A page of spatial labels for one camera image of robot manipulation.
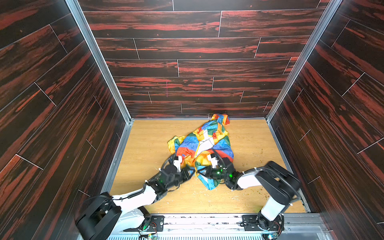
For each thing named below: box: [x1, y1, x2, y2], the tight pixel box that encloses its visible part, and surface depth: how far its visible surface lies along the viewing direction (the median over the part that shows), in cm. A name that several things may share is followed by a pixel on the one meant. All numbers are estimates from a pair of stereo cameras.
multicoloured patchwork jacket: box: [168, 114, 234, 191], surface depth 103 cm
